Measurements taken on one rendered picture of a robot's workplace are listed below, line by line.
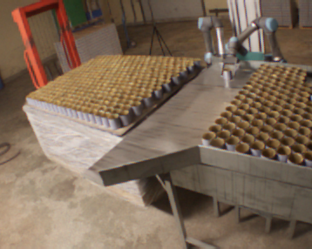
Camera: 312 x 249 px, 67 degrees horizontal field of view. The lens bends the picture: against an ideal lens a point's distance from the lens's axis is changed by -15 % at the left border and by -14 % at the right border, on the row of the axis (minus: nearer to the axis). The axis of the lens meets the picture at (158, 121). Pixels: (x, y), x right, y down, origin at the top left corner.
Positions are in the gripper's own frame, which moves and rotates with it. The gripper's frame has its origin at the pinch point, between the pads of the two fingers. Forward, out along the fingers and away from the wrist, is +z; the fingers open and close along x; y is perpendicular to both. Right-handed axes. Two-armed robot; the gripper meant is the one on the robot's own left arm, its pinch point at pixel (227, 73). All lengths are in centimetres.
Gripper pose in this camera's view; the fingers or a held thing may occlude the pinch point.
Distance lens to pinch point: 212.2
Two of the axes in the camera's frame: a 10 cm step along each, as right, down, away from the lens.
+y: -5.6, -2.4, -7.9
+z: -2.6, 9.6, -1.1
